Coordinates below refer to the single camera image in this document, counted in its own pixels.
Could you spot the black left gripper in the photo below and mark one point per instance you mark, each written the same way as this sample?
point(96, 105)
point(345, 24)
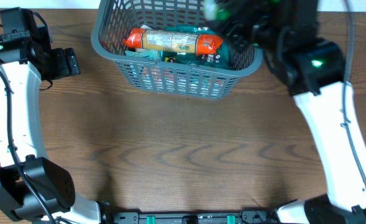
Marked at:
point(62, 62)

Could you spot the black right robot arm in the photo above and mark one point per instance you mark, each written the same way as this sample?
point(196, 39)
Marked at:
point(317, 75)

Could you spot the grey plastic lattice basket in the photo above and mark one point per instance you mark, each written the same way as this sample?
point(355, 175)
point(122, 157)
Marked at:
point(116, 19)

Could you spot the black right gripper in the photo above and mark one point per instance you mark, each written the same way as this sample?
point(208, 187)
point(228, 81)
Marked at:
point(243, 35)

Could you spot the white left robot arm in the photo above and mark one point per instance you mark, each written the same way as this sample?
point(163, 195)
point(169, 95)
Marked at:
point(32, 187)

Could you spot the green lid jar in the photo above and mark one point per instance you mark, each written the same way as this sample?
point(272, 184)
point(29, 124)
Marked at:
point(216, 10)

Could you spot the green Nescafe coffee bag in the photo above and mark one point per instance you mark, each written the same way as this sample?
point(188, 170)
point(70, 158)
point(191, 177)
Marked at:
point(221, 59)

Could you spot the orange pasta packet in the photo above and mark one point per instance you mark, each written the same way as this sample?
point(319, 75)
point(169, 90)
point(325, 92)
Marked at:
point(168, 41)

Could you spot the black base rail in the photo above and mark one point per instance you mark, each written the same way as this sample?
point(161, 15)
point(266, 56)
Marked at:
point(242, 217)

